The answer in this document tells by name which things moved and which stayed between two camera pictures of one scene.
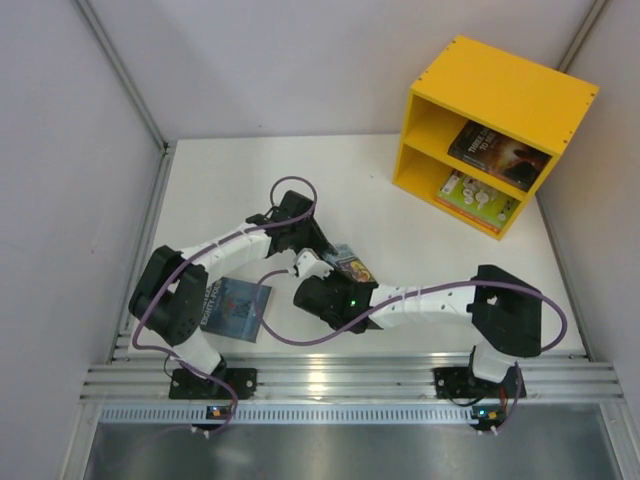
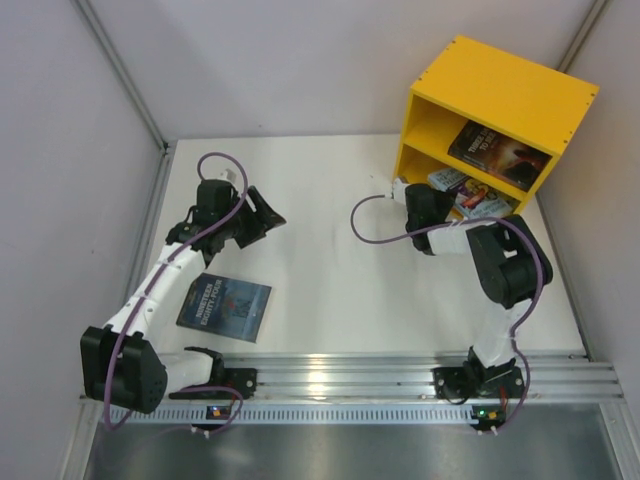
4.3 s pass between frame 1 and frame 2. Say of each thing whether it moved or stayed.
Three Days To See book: stayed
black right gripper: moved
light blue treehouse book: moved
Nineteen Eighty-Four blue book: stayed
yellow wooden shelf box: stayed
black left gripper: moved
